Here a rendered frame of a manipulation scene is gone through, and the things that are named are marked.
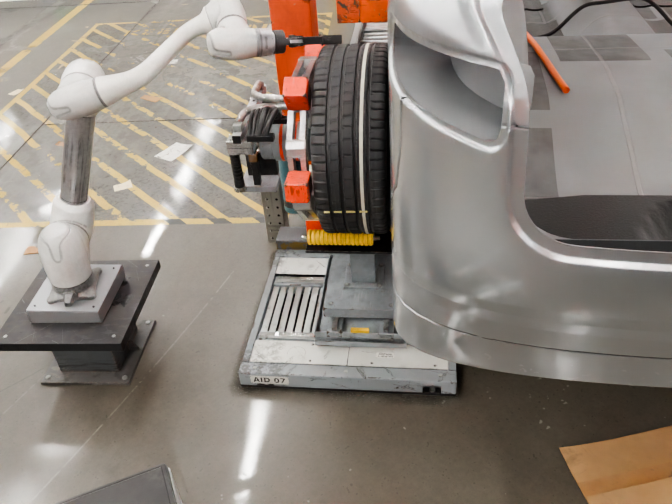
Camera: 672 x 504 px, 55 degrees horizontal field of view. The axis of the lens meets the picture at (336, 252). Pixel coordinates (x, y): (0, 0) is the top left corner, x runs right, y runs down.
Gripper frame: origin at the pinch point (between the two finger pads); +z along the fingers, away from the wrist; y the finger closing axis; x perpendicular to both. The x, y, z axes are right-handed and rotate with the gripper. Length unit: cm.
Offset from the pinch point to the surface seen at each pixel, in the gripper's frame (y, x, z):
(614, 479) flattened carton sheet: 80, -138, 67
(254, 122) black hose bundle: 9.8, -24.3, -30.0
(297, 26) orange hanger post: -36.0, 4.4, -2.5
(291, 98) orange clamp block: 22.0, -16.2, -20.2
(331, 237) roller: 2, -70, -3
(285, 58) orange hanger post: -42.0, -7.5, -6.5
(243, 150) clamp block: 5.9, -33.8, -33.7
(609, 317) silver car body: 129, -49, 14
